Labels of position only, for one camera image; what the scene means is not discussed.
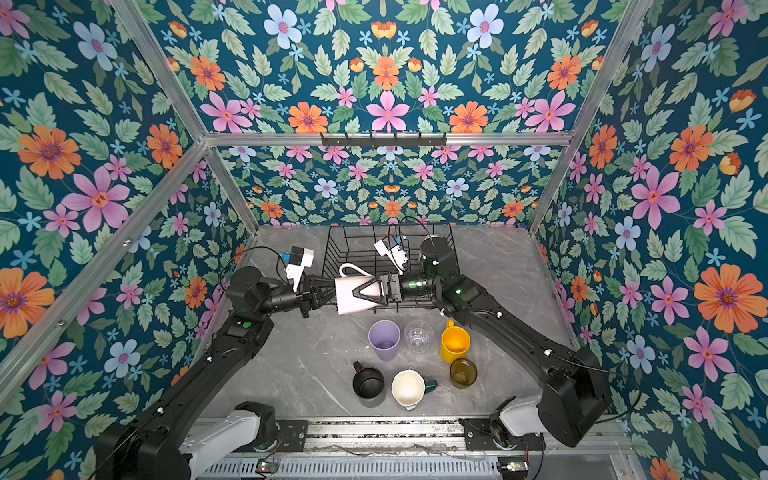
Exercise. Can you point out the clear glass cup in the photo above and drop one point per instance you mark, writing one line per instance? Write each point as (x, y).
(418, 337)

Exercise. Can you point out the black hook rail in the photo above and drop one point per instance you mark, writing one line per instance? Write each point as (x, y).
(370, 140)

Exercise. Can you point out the amber glass cup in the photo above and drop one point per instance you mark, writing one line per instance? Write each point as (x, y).
(463, 373)

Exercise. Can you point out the dark green mug cream inside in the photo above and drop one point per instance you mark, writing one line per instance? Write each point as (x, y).
(409, 387)

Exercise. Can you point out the black wire dish rack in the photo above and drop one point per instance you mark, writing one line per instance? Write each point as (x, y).
(394, 267)

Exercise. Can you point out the black mug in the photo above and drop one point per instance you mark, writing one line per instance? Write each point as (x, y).
(368, 385)

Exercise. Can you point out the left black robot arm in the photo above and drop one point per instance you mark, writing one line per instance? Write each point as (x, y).
(158, 444)

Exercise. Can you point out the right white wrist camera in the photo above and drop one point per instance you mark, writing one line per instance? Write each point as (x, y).
(392, 248)

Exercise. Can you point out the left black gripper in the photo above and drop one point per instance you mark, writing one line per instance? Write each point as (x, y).
(307, 295)

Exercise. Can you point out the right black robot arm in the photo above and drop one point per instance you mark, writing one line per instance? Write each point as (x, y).
(575, 389)

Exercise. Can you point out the white slotted cable duct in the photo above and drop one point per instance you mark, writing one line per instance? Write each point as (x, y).
(355, 468)

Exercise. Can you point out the yellow mug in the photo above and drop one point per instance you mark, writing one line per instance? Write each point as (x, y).
(455, 342)

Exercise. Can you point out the lilac plastic tumbler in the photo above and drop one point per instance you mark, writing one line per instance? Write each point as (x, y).
(384, 337)

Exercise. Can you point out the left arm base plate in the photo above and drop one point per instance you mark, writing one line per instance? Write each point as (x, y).
(291, 437)

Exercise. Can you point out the aluminium mounting rail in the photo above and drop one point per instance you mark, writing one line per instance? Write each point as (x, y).
(441, 435)

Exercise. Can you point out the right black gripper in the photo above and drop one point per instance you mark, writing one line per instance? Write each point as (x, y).
(367, 284)

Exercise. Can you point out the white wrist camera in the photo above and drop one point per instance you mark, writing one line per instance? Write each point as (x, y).
(392, 248)
(298, 259)

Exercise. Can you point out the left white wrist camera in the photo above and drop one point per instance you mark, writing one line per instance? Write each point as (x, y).
(298, 259)

